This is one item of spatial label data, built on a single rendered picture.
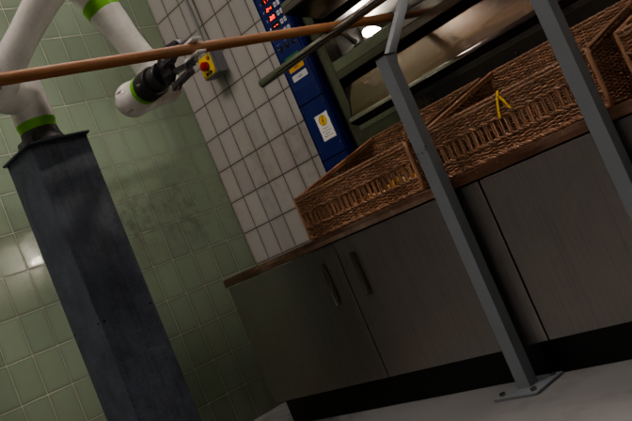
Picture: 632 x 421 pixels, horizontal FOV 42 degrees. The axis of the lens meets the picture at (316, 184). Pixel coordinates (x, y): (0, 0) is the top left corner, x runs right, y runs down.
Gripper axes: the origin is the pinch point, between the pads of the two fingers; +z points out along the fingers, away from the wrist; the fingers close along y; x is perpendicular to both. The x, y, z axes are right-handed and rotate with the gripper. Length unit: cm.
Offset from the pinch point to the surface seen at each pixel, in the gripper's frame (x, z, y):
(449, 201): -30, 36, 65
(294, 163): -91, -76, 27
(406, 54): -92, -3, 12
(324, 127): -88, -49, 21
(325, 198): -42, -17, 49
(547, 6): -30, 84, 33
